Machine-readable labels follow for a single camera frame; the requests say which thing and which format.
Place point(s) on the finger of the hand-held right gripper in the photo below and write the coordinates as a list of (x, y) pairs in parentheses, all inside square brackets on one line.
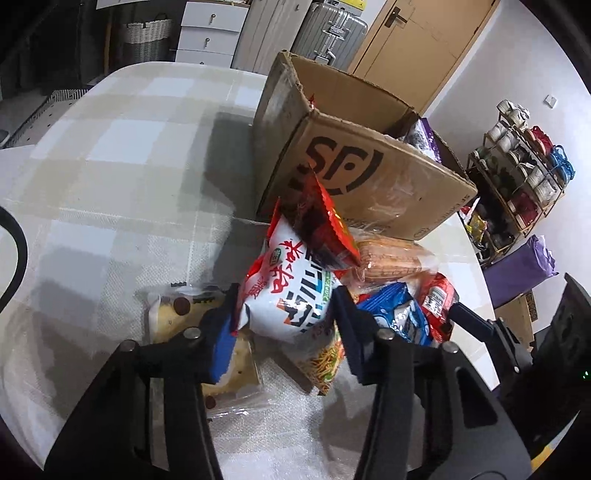
[(475, 323)]

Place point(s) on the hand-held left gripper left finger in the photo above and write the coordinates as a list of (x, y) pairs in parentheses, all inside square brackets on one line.
[(221, 350)]

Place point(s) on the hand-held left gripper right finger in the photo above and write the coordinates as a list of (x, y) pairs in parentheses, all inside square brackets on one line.
[(353, 341)]

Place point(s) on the orange noodle snack packet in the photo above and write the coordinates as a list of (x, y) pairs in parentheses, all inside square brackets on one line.
[(323, 364)]

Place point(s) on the red snack packet white label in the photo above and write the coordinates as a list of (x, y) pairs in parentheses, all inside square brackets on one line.
[(436, 300)]

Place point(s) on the blue cookie packet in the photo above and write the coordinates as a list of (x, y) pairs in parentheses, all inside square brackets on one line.
[(397, 314)]

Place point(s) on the clear packet beige bread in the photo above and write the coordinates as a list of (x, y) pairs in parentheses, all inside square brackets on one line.
[(171, 318)]

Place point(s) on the white noodle snack packet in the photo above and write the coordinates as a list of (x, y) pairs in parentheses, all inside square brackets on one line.
[(286, 295)]

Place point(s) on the clear packet brown cake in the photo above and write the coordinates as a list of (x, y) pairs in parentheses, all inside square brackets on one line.
[(392, 258)]

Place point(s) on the red chocolate pie packet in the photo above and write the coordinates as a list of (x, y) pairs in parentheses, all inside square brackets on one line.
[(328, 221)]

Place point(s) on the brown cardboard box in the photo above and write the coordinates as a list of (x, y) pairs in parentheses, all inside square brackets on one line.
[(383, 184)]

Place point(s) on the purple snack packet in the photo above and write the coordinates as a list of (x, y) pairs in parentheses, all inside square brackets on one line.
[(425, 138)]

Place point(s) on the printed cardboard carton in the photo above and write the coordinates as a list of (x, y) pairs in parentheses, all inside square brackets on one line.
[(519, 316)]

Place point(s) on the purple bag on floor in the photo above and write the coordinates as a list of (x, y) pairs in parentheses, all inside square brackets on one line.
[(517, 272)]

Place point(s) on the wooden shoe rack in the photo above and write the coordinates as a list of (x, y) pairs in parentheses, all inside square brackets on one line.
[(521, 221)]

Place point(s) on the rows of stored shoes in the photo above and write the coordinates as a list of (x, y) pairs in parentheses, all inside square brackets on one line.
[(531, 161)]

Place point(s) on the checked tablecloth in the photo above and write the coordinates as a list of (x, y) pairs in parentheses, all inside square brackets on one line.
[(115, 184)]

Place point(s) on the wooden door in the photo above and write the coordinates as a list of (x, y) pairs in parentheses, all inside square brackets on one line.
[(415, 60)]

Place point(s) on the white desk with drawers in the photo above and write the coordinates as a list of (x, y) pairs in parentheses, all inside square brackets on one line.
[(207, 41)]

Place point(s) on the silver suitcase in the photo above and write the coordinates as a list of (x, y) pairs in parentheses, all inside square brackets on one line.
[(332, 27)]

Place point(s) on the woven laundry basket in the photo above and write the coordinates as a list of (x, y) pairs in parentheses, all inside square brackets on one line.
[(145, 44)]

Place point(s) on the beige suitcase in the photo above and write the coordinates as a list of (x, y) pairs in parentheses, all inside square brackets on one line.
[(268, 32)]

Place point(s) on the white light switch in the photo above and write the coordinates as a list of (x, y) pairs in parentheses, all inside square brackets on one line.
[(550, 100)]

